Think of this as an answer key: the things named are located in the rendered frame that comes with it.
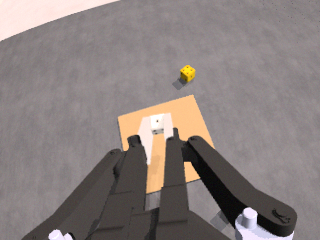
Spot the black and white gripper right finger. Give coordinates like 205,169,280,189
155,113,297,240

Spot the peach flat square mat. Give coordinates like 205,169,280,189
118,95,215,194

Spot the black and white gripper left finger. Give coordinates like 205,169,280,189
21,116,153,240

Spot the yellow die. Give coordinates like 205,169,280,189
180,65,195,82

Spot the white die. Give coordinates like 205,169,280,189
149,113,164,135

